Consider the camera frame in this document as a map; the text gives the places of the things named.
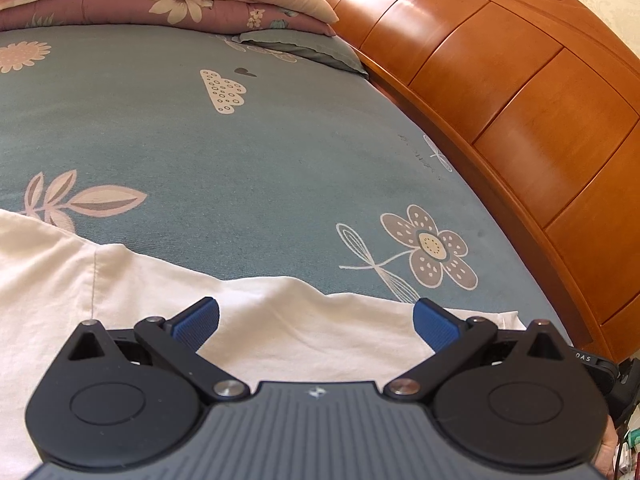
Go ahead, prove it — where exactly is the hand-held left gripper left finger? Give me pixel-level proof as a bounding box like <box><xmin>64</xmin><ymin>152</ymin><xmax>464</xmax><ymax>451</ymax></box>
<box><xmin>67</xmin><ymin>296</ymin><xmax>251</xmax><ymax>403</ymax></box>

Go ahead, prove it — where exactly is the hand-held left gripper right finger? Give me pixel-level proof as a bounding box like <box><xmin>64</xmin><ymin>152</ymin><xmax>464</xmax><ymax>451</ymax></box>
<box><xmin>382</xmin><ymin>297</ymin><xmax>573</xmax><ymax>403</ymax></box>

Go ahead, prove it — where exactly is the white printed long-sleeve shirt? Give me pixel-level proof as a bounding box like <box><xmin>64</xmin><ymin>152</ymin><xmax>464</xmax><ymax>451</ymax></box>
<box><xmin>0</xmin><ymin>207</ymin><xmax>528</xmax><ymax>480</ymax></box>

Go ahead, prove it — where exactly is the person's right hand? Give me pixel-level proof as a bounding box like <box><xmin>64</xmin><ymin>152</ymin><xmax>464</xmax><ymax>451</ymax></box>
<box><xmin>596</xmin><ymin>424</ymin><xmax>621</xmax><ymax>480</ymax></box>

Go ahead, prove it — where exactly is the wooden headboard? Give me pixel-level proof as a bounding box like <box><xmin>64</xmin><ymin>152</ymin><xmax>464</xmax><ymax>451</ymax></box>
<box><xmin>305</xmin><ymin>0</ymin><xmax>640</xmax><ymax>366</ymax></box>

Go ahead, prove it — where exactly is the flat blue-grey pillow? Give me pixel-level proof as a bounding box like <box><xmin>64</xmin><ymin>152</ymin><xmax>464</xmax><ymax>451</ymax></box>
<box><xmin>232</xmin><ymin>28</ymin><xmax>370</xmax><ymax>80</ymax></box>

